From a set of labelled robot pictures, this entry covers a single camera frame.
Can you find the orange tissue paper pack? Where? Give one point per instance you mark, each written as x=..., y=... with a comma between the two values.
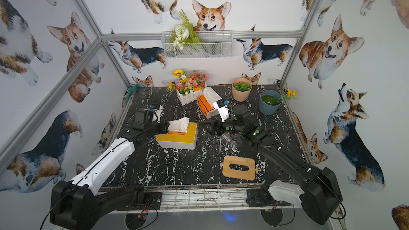
x=178, y=126

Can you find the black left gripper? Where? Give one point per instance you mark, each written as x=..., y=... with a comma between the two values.
x=162, y=126

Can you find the teal cloth in corner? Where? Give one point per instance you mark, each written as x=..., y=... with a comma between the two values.
x=131, y=89

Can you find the white fence flower planter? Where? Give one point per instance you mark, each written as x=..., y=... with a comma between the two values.
x=188, y=86

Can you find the wooden tissue box lid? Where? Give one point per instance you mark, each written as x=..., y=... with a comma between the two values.
x=239, y=168

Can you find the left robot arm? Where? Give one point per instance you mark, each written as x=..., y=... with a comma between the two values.
x=77, y=204

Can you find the yellow tissue box lid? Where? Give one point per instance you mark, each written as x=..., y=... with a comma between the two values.
x=189, y=137

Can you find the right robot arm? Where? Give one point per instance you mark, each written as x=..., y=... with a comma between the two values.
x=315, y=190

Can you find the white tissue box base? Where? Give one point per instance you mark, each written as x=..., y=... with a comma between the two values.
x=177, y=145

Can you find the white wire wall basket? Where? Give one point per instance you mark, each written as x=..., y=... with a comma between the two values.
x=213, y=45

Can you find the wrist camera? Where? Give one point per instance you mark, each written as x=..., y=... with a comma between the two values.
x=157, y=112
x=222, y=108

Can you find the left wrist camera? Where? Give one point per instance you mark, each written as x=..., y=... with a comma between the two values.
x=157, y=112

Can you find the clear plastic tissue box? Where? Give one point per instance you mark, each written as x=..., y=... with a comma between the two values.
x=230, y=145

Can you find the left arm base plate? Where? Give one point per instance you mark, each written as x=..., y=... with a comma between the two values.
x=151, y=200

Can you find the peach pot with succulent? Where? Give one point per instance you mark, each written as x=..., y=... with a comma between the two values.
x=241, y=88

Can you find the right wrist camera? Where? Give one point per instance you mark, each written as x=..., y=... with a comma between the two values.
x=222, y=108

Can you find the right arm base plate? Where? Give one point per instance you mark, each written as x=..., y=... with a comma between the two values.
x=262, y=198

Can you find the blue pot with yellow flowers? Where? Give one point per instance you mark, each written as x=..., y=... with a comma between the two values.
x=270, y=101

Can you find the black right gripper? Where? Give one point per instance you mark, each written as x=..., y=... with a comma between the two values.
x=217, y=128

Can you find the white flower green fern bouquet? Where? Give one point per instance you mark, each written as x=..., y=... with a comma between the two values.
x=184, y=34

